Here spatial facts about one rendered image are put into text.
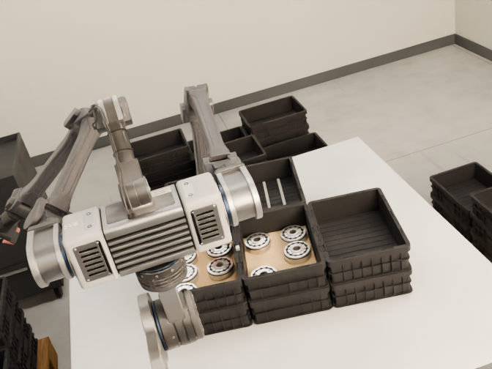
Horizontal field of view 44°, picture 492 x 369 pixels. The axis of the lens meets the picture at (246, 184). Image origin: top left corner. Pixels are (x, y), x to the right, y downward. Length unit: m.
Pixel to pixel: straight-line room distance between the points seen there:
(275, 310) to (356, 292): 0.30
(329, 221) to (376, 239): 0.23
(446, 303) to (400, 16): 4.11
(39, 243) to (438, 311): 1.37
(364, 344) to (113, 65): 3.81
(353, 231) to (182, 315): 0.97
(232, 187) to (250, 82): 4.15
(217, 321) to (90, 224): 0.88
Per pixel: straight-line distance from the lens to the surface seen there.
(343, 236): 2.41
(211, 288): 2.15
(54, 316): 3.86
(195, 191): 1.51
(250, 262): 2.36
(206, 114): 1.89
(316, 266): 2.14
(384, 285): 2.27
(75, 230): 1.52
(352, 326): 2.23
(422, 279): 2.39
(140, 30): 5.33
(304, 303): 2.25
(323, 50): 5.80
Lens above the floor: 2.29
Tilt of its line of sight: 31 degrees down
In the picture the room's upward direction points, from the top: 13 degrees counter-clockwise
